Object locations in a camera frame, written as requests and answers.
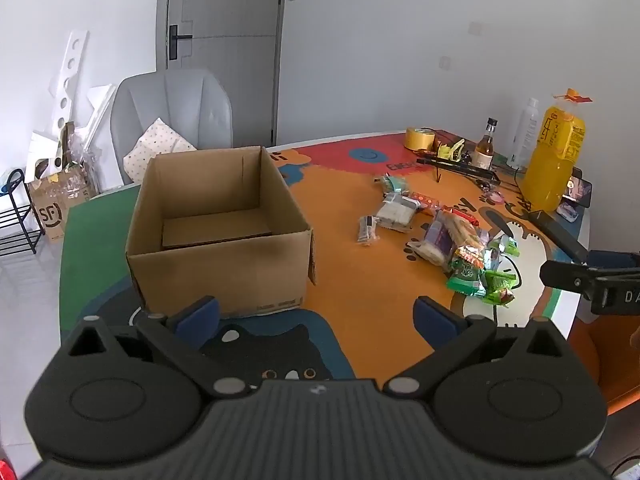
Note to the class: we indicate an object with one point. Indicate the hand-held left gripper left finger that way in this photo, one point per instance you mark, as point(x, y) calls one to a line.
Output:
point(197, 320)

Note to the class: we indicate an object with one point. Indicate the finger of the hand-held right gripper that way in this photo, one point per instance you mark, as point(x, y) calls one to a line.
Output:
point(565, 274)
point(612, 260)

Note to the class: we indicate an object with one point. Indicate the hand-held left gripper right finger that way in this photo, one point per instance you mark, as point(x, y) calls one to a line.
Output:
point(435, 321)

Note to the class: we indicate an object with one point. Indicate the brown cardboard box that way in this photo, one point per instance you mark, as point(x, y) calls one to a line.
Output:
point(215, 270)

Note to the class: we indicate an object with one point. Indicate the pile of mixed snacks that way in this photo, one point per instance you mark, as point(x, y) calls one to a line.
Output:
point(465, 260)

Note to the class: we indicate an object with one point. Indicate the red snack packet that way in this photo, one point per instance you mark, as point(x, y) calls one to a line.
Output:
point(465, 217)

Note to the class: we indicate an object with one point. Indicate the small dark snack packet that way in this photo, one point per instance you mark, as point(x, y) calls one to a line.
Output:
point(367, 230)

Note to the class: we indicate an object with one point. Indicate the clear white cracker packet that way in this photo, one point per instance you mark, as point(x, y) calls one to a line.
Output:
point(395, 214)

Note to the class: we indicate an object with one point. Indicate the orange snack packet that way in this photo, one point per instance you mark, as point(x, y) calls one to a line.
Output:
point(427, 201)

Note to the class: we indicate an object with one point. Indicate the teal snack packet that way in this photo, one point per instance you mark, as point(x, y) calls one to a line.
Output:
point(395, 183)

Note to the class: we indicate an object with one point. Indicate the smartphone with lit screen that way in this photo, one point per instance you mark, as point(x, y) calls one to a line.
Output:
point(580, 190)

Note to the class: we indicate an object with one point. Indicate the large orange juice bottle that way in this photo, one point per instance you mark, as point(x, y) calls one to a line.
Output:
point(550, 170)

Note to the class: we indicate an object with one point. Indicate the bunch of keys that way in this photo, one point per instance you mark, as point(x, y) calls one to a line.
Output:
point(486, 186)

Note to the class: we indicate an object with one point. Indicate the small glass bottle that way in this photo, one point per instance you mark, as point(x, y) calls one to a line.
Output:
point(484, 152)

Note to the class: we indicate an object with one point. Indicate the clear plastic bottle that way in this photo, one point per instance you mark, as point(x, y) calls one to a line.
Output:
point(525, 130)

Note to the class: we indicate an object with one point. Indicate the yellow plastic bag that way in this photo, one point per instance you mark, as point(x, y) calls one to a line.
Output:
point(450, 151)

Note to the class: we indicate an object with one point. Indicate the white dotted pillow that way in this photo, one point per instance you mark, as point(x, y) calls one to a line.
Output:
point(155, 147)

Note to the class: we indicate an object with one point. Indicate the brown paper bag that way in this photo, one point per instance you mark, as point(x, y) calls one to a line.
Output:
point(50, 215)

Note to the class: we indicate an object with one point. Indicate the yellow tape roll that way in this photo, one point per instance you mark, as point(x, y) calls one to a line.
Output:
point(419, 139)

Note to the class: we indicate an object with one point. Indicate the black metal shoe rack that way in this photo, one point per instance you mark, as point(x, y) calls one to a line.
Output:
point(32, 225)

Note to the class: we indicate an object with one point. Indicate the clear plastic wrapper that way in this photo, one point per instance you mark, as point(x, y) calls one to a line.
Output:
point(75, 147)

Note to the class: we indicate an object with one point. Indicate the grey padded chair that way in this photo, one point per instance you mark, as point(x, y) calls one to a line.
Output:
point(175, 100)

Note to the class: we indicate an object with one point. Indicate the small blue item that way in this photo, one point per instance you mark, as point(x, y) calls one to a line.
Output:
point(3, 188)

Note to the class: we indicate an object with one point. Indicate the white foam strip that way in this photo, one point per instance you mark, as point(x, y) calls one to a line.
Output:
point(100, 102)

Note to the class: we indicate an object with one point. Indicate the white foam board with holes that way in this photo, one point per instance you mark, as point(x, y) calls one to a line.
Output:
point(70, 67)

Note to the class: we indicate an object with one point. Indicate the grey door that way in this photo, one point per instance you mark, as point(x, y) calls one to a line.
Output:
point(235, 5)

